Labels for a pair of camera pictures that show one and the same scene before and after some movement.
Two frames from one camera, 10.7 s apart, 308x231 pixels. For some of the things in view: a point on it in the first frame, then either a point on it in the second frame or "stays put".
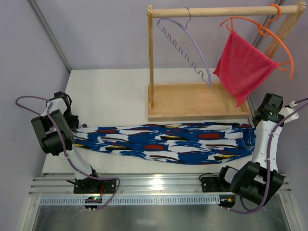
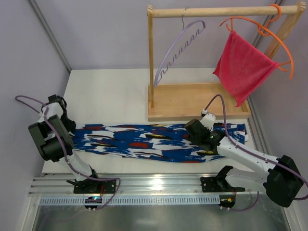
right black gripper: (258, 118) to (192, 125)
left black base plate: (94, 186) stays put
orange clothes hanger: (264, 30) stays put
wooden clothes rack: (169, 101) stays put
